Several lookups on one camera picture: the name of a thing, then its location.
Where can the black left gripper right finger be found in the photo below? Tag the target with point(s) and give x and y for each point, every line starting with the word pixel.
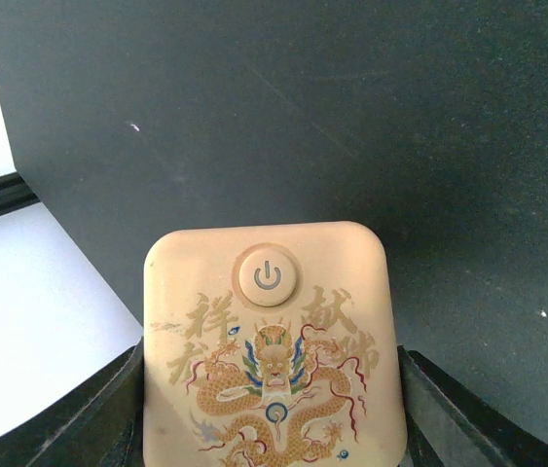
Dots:
pixel 448 425

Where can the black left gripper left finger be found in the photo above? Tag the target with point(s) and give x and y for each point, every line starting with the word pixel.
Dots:
pixel 99 423

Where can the beige dragon cube socket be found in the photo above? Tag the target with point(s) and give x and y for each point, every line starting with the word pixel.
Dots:
pixel 270 346

